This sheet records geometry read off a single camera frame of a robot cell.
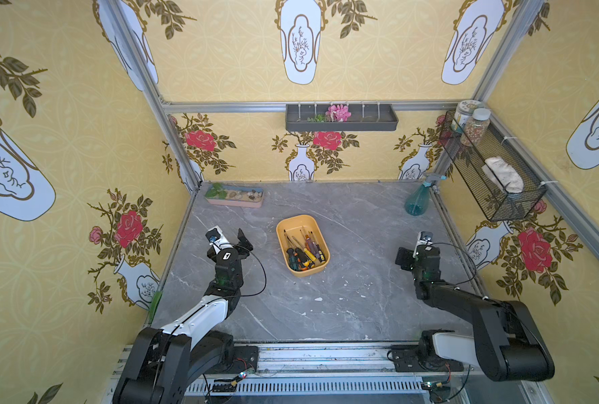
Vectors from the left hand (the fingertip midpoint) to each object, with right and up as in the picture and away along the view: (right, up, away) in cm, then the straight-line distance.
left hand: (221, 236), depth 85 cm
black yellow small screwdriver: (+34, -7, +10) cm, 36 cm away
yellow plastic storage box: (+23, +1, +20) cm, 30 cm away
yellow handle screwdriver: (+29, -7, +10) cm, 31 cm away
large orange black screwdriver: (+27, -8, +8) cm, 29 cm away
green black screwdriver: (+23, -8, +9) cm, 27 cm away
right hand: (+70, -6, +8) cm, 71 cm away
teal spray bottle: (+77, +12, +22) cm, 81 cm away
